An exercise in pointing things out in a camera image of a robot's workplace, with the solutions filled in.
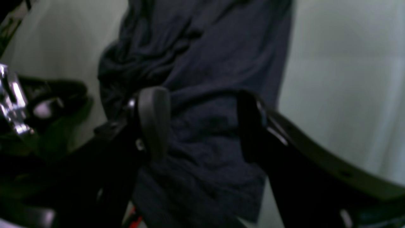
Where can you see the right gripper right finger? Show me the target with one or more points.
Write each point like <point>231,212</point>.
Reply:
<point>312,187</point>

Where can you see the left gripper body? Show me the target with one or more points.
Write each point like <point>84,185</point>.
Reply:
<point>14,104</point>

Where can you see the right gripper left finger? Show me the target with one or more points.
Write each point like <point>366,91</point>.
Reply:
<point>149,113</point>

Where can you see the dark grey t-shirt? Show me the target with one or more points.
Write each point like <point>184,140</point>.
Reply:
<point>204,52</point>

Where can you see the light green table cloth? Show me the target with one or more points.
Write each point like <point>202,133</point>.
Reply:
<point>342,86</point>

